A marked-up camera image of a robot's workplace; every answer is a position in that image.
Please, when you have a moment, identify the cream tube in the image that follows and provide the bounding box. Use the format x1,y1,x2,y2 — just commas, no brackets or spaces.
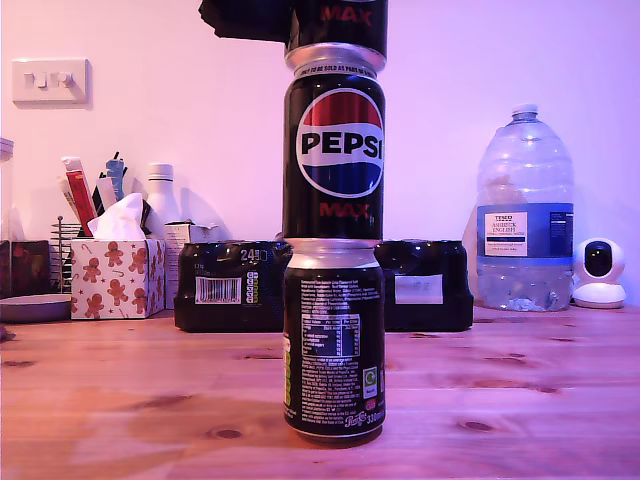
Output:
55,175,81,225

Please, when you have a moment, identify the black Pepsi Max multipack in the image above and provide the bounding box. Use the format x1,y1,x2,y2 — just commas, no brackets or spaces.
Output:
174,238,475,334

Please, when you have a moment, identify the small white round camera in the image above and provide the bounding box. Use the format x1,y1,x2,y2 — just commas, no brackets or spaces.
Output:
572,238,627,310

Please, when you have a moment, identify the large clear water bottle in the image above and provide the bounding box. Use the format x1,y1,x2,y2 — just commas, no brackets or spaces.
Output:
474,103,575,312

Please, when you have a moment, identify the black Pepsi Max can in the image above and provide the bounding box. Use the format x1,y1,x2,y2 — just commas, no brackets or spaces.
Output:
284,0,390,51
282,237,387,445
282,45,387,240

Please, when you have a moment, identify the gingerbread print tissue box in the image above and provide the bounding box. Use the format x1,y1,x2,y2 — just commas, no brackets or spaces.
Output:
69,238,167,321

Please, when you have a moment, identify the white light switch plate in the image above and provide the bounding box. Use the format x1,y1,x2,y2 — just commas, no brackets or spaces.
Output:
11,58,93,109

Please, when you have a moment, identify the white insulated bottle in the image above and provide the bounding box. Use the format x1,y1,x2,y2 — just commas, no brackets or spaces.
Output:
144,163,182,242

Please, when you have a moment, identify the dark red patterned box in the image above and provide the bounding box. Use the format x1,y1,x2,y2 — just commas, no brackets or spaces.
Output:
9,240,51,298

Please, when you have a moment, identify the grey plate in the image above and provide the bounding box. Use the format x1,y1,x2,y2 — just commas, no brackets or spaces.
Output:
0,294,72,325

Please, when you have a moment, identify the small white cardboard box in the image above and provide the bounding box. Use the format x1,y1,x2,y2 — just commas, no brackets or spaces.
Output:
163,219,220,311

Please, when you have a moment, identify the white tissue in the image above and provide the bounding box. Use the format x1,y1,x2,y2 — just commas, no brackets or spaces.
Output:
87,193,150,242

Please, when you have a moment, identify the metal wire basket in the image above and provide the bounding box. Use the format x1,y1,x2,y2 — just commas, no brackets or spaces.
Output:
48,216,96,295

